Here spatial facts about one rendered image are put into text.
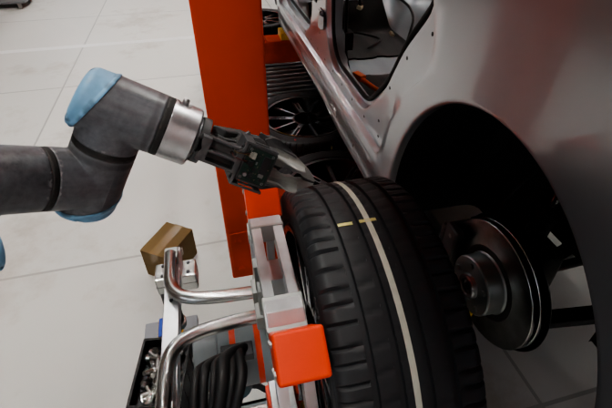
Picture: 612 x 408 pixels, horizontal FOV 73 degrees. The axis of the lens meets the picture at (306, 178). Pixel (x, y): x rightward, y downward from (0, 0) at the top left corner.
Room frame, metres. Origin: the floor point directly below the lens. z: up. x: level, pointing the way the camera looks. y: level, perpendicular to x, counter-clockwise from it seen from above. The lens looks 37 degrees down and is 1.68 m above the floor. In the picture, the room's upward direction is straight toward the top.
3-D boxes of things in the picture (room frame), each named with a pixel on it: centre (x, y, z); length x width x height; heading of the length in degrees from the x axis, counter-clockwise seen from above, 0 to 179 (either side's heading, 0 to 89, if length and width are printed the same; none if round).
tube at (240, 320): (0.39, 0.16, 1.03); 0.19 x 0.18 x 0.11; 103
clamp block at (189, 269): (0.63, 0.30, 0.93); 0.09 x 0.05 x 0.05; 103
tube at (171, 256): (0.58, 0.20, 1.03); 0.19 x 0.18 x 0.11; 103
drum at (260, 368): (0.49, 0.13, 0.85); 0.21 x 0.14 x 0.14; 103
